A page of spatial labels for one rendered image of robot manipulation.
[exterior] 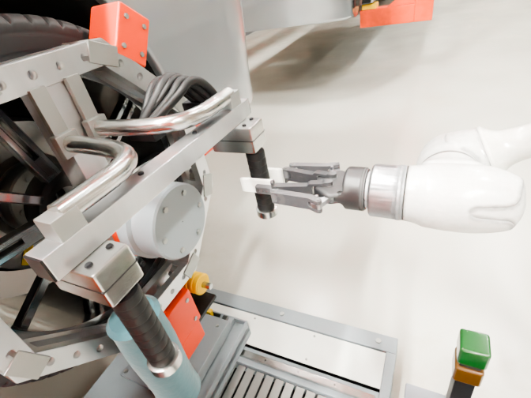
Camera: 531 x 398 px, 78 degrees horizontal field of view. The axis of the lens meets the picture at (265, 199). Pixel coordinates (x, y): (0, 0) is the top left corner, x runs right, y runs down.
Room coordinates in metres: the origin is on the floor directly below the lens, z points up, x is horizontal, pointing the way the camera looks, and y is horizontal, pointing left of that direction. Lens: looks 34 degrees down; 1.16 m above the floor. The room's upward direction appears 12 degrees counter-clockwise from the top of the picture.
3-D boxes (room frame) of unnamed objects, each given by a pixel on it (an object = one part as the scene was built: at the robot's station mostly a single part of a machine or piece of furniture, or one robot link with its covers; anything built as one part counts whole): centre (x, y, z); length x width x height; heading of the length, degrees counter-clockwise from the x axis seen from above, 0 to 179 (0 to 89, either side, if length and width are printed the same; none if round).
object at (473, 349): (0.26, -0.26, 0.64); 0.04 x 0.04 x 0.04; 59
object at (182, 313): (0.56, 0.32, 0.48); 0.16 x 0.12 x 0.17; 59
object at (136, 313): (0.27, 0.18, 0.83); 0.04 x 0.04 x 0.16
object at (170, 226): (0.50, 0.23, 0.85); 0.21 x 0.14 x 0.14; 59
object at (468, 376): (0.26, -0.26, 0.59); 0.04 x 0.04 x 0.04; 59
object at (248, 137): (0.58, 0.03, 0.93); 0.09 x 0.05 x 0.05; 59
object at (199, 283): (0.69, 0.31, 0.51); 0.29 x 0.06 x 0.06; 59
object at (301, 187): (0.49, -0.07, 0.83); 0.11 x 0.01 x 0.04; 70
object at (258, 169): (0.56, 0.00, 0.83); 0.04 x 0.04 x 0.16
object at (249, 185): (0.54, 0.01, 0.83); 0.07 x 0.01 x 0.03; 60
